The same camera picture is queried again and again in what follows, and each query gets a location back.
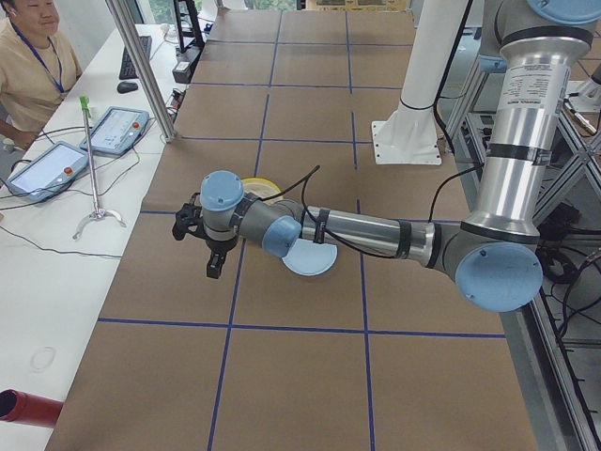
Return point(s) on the far teach pendant tablet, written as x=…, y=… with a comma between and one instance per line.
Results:
x=117, y=130

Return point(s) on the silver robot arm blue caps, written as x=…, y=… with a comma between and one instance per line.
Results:
x=490, y=255

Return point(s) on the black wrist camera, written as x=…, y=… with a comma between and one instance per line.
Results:
x=218, y=254

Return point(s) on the teach pendant tablet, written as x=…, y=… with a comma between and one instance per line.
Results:
x=50, y=173
x=117, y=130

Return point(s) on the aluminium frame post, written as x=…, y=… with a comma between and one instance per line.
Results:
x=128, y=32

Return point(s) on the red cylinder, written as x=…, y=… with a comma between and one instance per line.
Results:
x=27, y=409

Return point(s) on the person in beige shirt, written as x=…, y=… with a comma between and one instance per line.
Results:
x=39, y=67

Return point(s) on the green-handled reacher grabber tool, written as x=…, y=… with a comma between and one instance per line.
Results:
x=98, y=213

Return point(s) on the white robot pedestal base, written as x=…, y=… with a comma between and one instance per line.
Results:
x=409, y=135

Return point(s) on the yellow bamboo steamer basket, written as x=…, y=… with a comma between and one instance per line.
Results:
x=265, y=189

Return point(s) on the aluminium frame rack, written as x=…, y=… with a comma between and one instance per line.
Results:
x=556, y=337

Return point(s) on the black computer mouse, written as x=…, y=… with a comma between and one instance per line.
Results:
x=126, y=87

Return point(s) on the near teach pendant tablet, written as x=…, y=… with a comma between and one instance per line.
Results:
x=50, y=173

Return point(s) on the light blue plate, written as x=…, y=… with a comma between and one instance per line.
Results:
x=308, y=258

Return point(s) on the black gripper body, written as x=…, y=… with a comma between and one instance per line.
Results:
x=220, y=246

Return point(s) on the black box on table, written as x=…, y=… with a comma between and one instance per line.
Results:
x=186, y=64

